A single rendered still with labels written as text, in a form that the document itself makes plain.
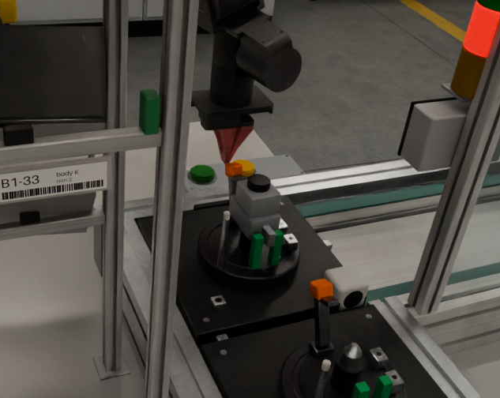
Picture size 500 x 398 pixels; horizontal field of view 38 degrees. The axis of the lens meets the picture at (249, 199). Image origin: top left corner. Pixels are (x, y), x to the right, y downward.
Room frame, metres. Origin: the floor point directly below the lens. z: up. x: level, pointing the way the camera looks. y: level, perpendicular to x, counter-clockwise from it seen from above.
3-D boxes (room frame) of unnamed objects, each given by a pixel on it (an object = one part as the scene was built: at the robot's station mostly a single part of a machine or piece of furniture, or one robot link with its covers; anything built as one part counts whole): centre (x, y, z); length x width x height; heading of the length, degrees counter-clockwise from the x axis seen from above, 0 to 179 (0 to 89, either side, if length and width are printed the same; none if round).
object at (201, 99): (0.87, 0.04, 1.17); 0.10 x 0.07 x 0.07; 119
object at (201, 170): (0.97, 0.08, 0.96); 0.04 x 0.04 x 0.02
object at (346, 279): (0.73, -0.14, 0.97); 0.05 x 0.05 x 0.04; 28
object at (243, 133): (0.86, 0.05, 1.10); 0.07 x 0.07 x 0.09; 29
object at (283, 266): (0.77, -0.01, 0.98); 0.14 x 0.14 x 0.02
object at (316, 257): (0.77, -0.01, 0.96); 0.24 x 0.24 x 0.02; 28
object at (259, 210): (0.76, -0.01, 1.06); 0.08 x 0.04 x 0.07; 31
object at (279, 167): (1.00, 0.02, 0.93); 0.21 x 0.07 x 0.06; 118
